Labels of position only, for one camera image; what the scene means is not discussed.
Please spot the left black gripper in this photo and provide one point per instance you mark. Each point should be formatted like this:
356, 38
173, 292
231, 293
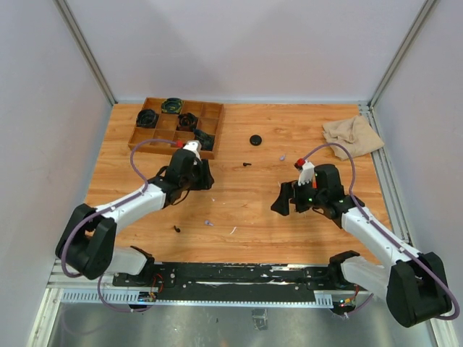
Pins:
205, 179

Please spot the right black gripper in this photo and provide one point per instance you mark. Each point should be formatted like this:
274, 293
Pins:
289, 190

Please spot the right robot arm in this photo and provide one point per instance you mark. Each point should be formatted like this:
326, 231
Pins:
413, 284

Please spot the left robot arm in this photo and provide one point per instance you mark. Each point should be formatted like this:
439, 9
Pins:
87, 246

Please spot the black round charging case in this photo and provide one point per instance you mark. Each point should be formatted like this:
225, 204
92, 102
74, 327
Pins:
255, 140

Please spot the dark green rolled sock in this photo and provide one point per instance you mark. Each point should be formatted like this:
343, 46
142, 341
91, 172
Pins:
206, 140

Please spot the black orange rolled sock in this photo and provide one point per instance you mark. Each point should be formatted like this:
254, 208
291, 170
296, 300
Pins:
187, 122

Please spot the wooden compartment tray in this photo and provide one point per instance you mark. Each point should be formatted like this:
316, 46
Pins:
210, 120

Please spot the green yellow rolled sock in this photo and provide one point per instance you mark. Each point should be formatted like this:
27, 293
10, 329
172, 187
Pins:
172, 106

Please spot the black rolled sock left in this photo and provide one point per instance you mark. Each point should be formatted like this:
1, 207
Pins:
147, 118

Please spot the beige cloth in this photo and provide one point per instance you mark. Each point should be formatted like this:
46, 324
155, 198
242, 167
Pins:
355, 134

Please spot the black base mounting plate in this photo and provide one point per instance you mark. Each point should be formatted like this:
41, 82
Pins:
234, 283

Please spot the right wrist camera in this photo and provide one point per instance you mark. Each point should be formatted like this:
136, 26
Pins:
306, 173

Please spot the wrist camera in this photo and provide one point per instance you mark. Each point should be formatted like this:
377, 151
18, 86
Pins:
193, 146
306, 173

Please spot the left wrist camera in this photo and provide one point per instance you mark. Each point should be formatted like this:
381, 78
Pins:
193, 146

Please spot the aluminium frame post left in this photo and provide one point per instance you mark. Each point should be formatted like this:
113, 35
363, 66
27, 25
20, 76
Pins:
70, 21

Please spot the aluminium frame post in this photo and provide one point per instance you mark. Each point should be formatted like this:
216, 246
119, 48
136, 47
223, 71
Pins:
417, 25
70, 21

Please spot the aluminium frame post right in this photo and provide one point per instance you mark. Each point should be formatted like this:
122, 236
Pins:
417, 25

